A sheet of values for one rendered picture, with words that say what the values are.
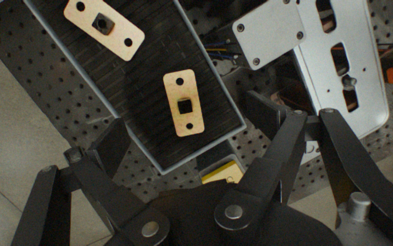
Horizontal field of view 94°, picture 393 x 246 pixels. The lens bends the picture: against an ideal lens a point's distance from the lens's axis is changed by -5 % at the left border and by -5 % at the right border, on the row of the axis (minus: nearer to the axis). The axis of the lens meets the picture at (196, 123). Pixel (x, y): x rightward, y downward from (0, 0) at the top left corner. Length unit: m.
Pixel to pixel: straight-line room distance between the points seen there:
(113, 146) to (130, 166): 0.68
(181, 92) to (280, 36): 0.17
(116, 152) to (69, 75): 0.64
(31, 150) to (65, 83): 1.21
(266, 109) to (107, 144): 0.13
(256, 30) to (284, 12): 0.05
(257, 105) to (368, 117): 0.48
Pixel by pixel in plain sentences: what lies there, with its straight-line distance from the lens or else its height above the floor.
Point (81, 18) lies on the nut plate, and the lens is 0.26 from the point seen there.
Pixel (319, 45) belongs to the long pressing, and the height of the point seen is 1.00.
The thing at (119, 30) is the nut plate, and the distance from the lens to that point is 0.25.
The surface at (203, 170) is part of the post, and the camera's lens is 0.32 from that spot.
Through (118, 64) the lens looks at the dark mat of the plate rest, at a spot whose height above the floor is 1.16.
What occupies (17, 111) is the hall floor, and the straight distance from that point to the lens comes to 1.88.
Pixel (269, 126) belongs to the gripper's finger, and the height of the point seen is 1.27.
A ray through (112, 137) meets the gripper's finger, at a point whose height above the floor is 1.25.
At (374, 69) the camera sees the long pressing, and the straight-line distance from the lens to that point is 0.60.
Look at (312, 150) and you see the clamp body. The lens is 0.49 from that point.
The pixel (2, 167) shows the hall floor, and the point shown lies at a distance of 2.21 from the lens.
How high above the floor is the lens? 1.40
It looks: 69 degrees down
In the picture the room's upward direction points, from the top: 166 degrees clockwise
